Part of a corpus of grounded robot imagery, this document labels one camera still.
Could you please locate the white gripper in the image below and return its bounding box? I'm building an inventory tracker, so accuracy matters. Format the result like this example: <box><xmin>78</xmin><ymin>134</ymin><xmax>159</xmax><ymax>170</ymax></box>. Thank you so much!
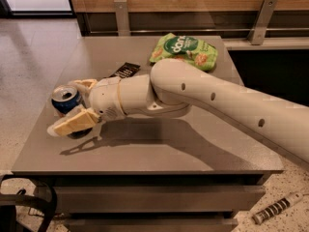
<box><xmin>47</xmin><ymin>76</ymin><xmax>126</xmax><ymax>136</ymax></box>

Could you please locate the blue pepsi can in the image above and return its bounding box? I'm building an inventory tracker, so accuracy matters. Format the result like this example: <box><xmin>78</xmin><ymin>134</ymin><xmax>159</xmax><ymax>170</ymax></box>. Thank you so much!
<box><xmin>49</xmin><ymin>85</ymin><xmax>91</xmax><ymax>139</ymax></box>

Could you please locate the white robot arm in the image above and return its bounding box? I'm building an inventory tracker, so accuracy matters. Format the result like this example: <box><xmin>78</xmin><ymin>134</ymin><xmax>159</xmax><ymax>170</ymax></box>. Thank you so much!
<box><xmin>47</xmin><ymin>59</ymin><xmax>309</xmax><ymax>162</ymax></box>

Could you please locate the black snack bar wrapper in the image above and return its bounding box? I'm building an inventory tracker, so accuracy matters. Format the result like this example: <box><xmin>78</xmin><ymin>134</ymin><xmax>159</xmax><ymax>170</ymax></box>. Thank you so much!
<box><xmin>111</xmin><ymin>62</ymin><xmax>140</xmax><ymax>78</ymax></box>

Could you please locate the grey drawer cabinet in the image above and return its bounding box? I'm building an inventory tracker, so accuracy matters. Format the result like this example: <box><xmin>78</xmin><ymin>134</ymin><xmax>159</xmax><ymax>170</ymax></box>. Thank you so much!
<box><xmin>37</xmin><ymin>176</ymin><xmax>265</xmax><ymax>232</ymax></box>

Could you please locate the green chips bag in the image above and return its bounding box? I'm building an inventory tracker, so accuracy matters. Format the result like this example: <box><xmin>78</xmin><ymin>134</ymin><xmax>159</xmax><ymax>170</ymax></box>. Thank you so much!
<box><xmin>150</xmin><ymin>33</ymin><xmax>218</xmax><ymax>72</ymax></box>

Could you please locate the left metal bracket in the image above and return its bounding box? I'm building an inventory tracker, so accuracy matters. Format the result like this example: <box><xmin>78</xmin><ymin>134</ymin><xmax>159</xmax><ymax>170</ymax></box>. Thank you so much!
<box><xmin>114</xmin><ymin>0</ymin><xmax>130</xmax><ymax>37</ymax></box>

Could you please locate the metal bracket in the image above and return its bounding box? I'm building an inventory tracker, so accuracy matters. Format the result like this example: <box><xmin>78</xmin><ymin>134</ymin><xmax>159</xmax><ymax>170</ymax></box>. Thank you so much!
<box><xmin>247</xmin><ymin>0</ymin><xmax>278</xmax><ymax>45</ymax></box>
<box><xmin>114</xmin><ymin>0</ymin><xmax>130</xmax><ymax>37</ymax></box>

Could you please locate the horizontal metal rail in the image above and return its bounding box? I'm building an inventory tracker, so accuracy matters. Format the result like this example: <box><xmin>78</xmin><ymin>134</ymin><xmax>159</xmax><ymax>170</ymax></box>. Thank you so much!
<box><xmin>89</xmin><ymin>27</ymin><xmax>309</xmax><ymax>36</ymax></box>

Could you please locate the right metal bracket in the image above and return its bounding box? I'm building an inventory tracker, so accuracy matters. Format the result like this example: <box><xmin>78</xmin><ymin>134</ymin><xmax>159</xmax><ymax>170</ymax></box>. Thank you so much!
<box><xmin>247</xmin><ymin>0</ymin><xmax>278</xmax><ymax>45</ymax></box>

